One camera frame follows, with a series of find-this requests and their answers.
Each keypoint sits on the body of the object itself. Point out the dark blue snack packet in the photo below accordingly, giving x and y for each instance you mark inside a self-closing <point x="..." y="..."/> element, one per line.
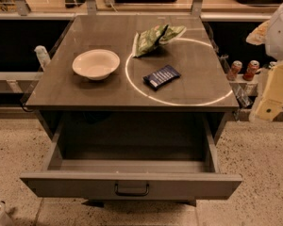
<point x="161" y="77"/>

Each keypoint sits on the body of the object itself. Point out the black drawer handle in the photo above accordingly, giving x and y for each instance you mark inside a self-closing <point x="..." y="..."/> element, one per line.
<point x="131" y="191"/>

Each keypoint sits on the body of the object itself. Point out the red soda can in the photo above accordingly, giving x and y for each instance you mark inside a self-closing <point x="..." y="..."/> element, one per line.
<point x="234" y="70"/>
<point x="251" y="70"/>

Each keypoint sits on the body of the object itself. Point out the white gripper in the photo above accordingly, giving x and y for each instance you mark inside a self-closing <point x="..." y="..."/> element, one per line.
<point x="280" y="37"/>

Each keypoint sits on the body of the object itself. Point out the white ceramic bowl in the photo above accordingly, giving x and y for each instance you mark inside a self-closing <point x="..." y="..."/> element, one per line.
<point x="97" y="64"/>

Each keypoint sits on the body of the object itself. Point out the green jalapeno chip bag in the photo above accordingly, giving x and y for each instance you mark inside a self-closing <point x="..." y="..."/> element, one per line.
<point x="149" y="40"/>

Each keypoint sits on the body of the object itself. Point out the grey cabinet with top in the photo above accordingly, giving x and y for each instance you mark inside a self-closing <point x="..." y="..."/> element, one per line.
<point x="202" y="86"/>

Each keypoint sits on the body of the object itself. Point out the left red soda can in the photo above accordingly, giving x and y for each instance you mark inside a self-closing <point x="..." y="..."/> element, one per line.
<point x="234" y="70"/>

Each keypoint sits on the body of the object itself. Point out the right red soda can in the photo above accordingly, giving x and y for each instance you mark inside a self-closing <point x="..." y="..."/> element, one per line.
<point x="251" y="70"/>

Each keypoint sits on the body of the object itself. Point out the open grey top drawer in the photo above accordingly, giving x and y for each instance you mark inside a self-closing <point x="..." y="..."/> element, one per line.
<point x="174" y="153"/>

